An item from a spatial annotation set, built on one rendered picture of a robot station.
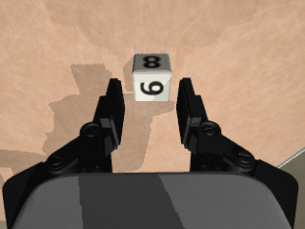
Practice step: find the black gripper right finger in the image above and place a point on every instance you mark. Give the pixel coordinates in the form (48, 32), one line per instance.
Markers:
(211, 151)

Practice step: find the white number cube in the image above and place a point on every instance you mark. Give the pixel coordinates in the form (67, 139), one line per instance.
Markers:
(151, 76)

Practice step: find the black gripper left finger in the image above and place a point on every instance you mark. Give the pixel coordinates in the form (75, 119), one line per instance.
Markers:
(91, 149)

